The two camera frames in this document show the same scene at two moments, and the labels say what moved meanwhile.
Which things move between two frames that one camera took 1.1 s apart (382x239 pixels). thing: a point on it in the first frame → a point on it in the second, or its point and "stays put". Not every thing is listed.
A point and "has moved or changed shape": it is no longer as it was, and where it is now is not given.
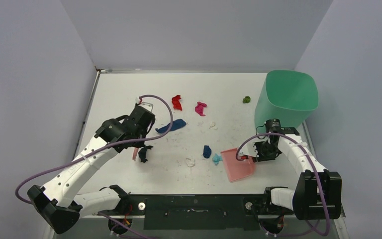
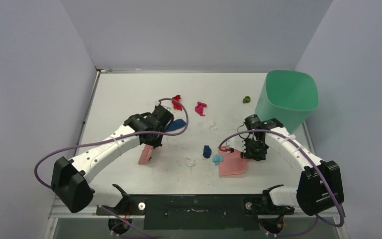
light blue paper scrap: x=216 y=159 stays put
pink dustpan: x=236 y=169 has moved or changed shape
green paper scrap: x=246 y=99 stays put
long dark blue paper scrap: x=177 y=124 stays put
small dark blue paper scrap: x=207 y=152 stays put
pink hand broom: x=135 y=153 → x=145 y=155
